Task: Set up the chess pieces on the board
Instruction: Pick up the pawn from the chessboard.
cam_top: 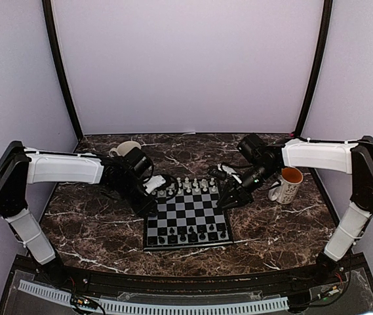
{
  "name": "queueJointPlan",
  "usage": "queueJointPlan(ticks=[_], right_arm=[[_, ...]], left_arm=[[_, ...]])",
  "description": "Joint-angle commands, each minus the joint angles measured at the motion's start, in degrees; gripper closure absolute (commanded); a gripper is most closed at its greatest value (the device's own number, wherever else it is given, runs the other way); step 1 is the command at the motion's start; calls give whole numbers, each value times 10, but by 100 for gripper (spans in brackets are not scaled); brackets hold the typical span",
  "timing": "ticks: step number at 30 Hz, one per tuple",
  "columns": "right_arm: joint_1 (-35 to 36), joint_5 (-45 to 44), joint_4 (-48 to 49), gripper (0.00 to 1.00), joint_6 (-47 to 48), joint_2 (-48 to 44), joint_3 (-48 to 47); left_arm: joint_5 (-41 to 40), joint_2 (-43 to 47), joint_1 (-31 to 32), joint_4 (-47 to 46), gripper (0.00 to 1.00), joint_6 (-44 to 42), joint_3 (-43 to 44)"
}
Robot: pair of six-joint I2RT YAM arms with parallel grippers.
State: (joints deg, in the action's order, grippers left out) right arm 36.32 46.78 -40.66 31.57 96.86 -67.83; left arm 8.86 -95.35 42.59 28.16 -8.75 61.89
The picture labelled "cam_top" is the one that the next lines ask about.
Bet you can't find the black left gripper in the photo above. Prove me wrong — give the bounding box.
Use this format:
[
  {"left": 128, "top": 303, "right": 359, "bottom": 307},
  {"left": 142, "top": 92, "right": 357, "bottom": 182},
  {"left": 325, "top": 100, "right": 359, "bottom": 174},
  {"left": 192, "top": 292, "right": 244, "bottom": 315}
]
[{"left": 112, "top": 174, "right": 158, "bottom": 217}]

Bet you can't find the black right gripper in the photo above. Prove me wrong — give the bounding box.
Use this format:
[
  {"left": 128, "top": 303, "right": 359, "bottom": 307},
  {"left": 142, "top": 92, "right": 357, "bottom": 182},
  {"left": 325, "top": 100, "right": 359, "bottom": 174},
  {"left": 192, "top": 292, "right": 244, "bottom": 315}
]
[{"left": 216, "top": 161, "right": 278, "bottom": 211}]

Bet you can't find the black grey chess board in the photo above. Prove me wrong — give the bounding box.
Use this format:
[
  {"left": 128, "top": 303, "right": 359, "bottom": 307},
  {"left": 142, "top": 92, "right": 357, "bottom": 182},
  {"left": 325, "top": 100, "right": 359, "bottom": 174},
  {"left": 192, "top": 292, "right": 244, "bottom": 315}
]
[{"left": 143, "top": 179, "right": 234, "bottom": 251}]

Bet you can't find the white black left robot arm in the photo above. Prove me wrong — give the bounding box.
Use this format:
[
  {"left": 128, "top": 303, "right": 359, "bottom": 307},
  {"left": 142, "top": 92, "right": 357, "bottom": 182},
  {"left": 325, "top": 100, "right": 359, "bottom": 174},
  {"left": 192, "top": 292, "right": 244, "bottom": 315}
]
[{"left": 0, "top": 140, "right": 168, "bottom": 286}]

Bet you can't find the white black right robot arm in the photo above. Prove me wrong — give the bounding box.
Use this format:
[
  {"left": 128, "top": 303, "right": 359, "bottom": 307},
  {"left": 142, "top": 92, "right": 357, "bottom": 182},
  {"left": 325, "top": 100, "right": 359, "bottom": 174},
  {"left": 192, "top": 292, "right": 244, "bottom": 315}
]
[{"left": 208, "top": 133, "right": 373, "bottom": 285}]

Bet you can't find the white mug orange interior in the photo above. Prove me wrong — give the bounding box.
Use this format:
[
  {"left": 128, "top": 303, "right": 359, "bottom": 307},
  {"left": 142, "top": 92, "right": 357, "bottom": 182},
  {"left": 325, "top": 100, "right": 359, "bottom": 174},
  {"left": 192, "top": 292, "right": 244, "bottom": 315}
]
[{"left": 268, "top": 167, "right": 304, "bottom": 205}]

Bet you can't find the cream floral mug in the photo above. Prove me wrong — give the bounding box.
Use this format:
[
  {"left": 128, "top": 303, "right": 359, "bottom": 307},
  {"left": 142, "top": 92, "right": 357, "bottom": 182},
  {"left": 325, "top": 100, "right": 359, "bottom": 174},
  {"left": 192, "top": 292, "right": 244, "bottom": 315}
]
[{"left": 109, "top": 140, "right": 141, "bottom": 158}]

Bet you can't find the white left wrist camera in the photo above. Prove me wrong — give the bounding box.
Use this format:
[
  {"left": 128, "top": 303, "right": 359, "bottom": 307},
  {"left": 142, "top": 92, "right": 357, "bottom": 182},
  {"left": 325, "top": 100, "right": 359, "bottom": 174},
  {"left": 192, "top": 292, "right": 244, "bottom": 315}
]
[{"left": 144, "top": 175, "right": 166, "bottom": 194}]

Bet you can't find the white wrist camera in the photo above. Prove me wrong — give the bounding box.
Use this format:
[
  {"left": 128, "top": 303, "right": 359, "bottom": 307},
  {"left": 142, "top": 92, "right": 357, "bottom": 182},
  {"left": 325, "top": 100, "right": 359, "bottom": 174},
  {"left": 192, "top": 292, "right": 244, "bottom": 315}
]
[
  {"left": 144, "top": 175, "right": 166, "bottom": 194},
  {"left": 207, "top": 163, "right": 242, "bottom": 183}
]

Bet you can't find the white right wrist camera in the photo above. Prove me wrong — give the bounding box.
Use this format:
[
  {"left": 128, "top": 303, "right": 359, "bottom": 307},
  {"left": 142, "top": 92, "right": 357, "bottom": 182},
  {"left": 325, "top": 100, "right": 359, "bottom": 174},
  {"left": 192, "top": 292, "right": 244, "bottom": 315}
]
[{"left": 207, "top": 163, "right": 242, "bottom": 183}]

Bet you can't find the black front rail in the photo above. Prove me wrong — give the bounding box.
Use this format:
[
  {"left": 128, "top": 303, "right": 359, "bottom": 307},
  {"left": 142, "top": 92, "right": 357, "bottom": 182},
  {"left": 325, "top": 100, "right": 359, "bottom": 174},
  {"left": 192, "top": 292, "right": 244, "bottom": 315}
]
[{"left": 64, "top": 266, "right": 318, "bottom": 294}]

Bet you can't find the white slotted cable duct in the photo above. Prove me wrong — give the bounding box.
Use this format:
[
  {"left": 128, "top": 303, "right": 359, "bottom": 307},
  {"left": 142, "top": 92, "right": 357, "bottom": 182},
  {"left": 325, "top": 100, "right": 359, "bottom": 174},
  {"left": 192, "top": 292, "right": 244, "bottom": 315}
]
[{"left": 18, "top": 280, "right": 289, "bottom": 314}]

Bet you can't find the black right frame post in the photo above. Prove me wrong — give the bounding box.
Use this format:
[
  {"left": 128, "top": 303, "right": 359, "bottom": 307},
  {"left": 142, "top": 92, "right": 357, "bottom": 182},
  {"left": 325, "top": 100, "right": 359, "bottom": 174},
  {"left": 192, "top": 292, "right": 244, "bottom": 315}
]
[{"left": 293, "top": 0, "right": 333, "bottom": 136}]

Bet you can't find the black frame post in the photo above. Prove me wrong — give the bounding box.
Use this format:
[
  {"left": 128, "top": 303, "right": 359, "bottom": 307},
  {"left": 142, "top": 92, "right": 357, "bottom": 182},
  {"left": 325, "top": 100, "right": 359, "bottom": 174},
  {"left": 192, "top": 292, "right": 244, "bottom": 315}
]
[
  {"left": 42, "top": 0, "right": 84, "bottom": 141},
  {"left": 293, "top": 0, "right": 333, "bottom": 136}
]

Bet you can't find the black left frame post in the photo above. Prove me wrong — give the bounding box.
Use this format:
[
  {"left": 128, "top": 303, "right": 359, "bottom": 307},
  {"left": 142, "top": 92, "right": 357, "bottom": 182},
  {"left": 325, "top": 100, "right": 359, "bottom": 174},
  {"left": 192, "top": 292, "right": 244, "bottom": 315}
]
[{"left": 42, "top": 0, "right": 84, "bottom": 141}]

